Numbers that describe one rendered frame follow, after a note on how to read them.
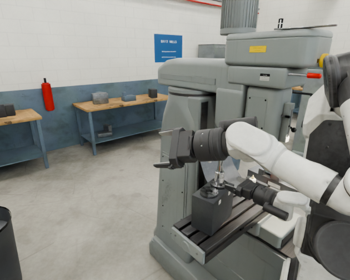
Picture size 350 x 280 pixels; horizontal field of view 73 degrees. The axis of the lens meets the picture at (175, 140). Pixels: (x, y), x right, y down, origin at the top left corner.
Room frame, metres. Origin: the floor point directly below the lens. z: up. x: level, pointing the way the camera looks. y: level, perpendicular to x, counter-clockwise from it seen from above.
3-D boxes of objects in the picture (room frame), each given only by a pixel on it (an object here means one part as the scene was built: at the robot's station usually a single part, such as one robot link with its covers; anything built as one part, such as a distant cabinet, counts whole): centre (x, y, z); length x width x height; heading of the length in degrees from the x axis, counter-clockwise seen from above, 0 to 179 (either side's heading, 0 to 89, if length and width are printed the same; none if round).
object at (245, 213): (1.29, -0.52, 0.93); 1.24 x 0.23 x 0.08; 130
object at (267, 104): (1.30, -0.52, 1.47); 0.21 x 0.19 x 0.32; 130
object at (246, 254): (1.28, -0.54, 0.47); 0.80 x 0.30 x 0.60; 40
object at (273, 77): (1.33, -0.49, 1.68); 0.34 x 0.24 x 0.10; 40
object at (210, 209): (1.03, -0.20, 1.07); 0.22 x 0.12 x 0.20; 142
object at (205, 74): (1.68, -0.20, 1.66); 0.80 x 0.23 x 0.20; 40
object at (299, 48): (1.31, -0.51, 1.81); 0.47 x 0.26 x 0.16; 40
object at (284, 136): (1.21, -0.59, 1.45); 0.04 x 0.04 x 0.21; 40
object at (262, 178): (1.37, -0.66, 1.02); 0.35 x 0.15 x 0.11; 38
